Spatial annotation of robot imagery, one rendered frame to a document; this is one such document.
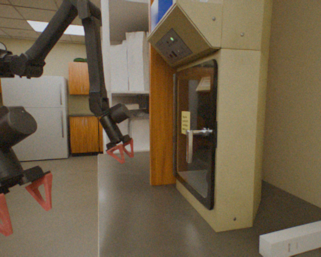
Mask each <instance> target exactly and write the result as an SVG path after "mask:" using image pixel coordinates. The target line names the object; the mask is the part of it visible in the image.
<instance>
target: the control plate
mask: <svg viewBox="0 0 321 257"><path fill-rule="evenodd" d="M171 37H172V38H173V40H171ZM166 41H168V43H169V44H168V43H167V42H166ZM155 46H156V47H157V48H158V49H159V50H160V52H161V53H162V54H163V55H164V56H165V57H166V58H167V59H168V61H169V62H170V63H171V64H172V63H174V62H176V61H178V60H180V59H182V58H184V57H186V56H188V55H190V54H192V51H191V50H190V49H189V48H188V47H187V45H186V44H185V43H184V42H183V41H182V39H181V38H180V37H179V36H178V35H177V33H176V32H175V31H174V30H173V29H172V28H171V29H170V30H169V31H168V32H167V33H166V34H165V35H164V37H162V38H161V39H160V40H159V41H158V42H157V43H156V44H155ZM181 47H183V49H181ZM178 49H180V51H178ZM171 51H173V52H174V53H175V54H176V55H177V57H175V56H174V55H173V54H172V53H171ZM176 51H178V53H176ZM169 54H171V55H172V56H173V57H172V58H171V57H170V56H169ZM167 56H168V57H169V58H168V57H167Z"/></svg>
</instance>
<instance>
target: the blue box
mask: <svg viewBox="0 0 321 257"><path fill-rule="evenodd" d="M172 5H173V0H154V2H153V4H152V6H151V31H153V29H154V28H155V27H156V25H157V24H158V23H159V21H160V20H161V19H162V18H163V16H164V15H165V14H166V12H167V11H168V10H169V9H170V7H171V6H172Z"/></svg>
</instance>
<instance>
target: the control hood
mask: <svg viewBox="0 0 321 257"><path fill-rule="evenodd" d="M171 28H172V29H173V30H174V31H175V32H176V33H177V35H178V36H179V37H180V38H181V39H182V41H183V42H184V43H185V44H186V45H187V47H188V48H189V49H190V50H191V51H192V54H190V55H188V56H186V57H184V58H182V59H180V60H178V61H176V62H174V63H172V64H171V63H170V62H169V61H168V59H167V58H166V57H165V56H164V55H163V54H162V53H161V51H160V50H159V49H158V48H157V47H156V46H155V44H156V43H157V42H158V41H159V40H160V39H161V38H162V37H164V35H165V34H166V33H167V32H168V31H169V30H170V29H171ZM221 29H222V5H221V4H217V3H208V2H199V1H191V0H176V1H175V2H174V3H173V5H172V6H171V7H170V9H169V10H168V11H167V12H166V14H165V15H164V16H163V18H162V19H161V20H160V21H159V23H158V24H157V25H156V27H155V28H154V29H153V31H152V32H151V33H150V34H149V36H148V37H147V40H148V42H149V43H150V44H151V45H152V46H153V47H154V48H155V50H156V51H157V52H158V53H159V54H160V55H161V56H162V58H163V59H164V60H165V61H166V62H167V63H168V64H169V65H170V66H171V67H178V66H180V65H183V64H185V63H187V62H190V61H192V60H194V59H197V58H199V57H201V56H204V55H206V54H208V53H210V52H213V51H215V50H217V49H220V47H221Z"/></svg>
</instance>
